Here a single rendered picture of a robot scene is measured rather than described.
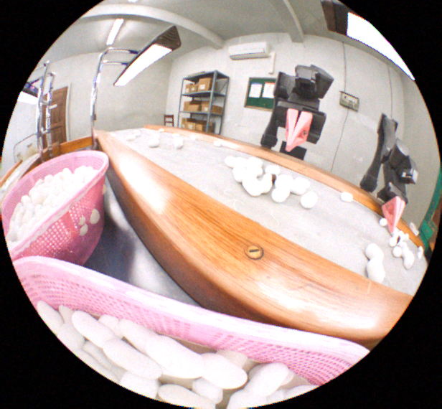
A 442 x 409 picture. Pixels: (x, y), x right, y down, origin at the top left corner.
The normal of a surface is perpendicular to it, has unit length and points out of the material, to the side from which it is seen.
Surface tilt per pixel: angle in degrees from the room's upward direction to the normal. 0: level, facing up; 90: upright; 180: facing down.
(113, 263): 0
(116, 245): 0
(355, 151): 90
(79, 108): 90
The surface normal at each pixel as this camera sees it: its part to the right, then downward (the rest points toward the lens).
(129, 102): 0.76, 0.42
